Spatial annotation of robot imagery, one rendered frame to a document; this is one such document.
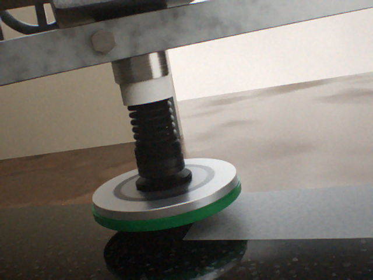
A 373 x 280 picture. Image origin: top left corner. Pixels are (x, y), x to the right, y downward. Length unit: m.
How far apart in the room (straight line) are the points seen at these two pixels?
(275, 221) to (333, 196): 0.11
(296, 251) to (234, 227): 0.11
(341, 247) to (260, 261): 0.09
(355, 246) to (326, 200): 0.13
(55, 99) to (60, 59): 5.44
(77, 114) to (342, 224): 5.43
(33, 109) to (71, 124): 0.60
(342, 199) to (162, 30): 0.33
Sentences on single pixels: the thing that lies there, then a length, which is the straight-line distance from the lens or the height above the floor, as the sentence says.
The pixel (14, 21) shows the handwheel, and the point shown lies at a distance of 0.73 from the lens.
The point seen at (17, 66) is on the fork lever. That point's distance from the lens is 0.52.
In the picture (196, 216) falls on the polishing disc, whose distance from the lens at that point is 0.52.
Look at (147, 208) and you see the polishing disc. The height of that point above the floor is 0.93.
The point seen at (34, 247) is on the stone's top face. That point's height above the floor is 0.87.
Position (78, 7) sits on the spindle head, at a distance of 0.48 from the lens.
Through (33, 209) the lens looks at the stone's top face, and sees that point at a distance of 0.83.
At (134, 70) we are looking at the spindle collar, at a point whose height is 1.09.
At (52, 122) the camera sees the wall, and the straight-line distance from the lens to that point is 6.05.
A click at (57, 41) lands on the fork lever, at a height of 1.14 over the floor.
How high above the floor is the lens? 1.11
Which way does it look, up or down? 12 degrees down
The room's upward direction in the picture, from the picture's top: 10 degrees counter-clockwise
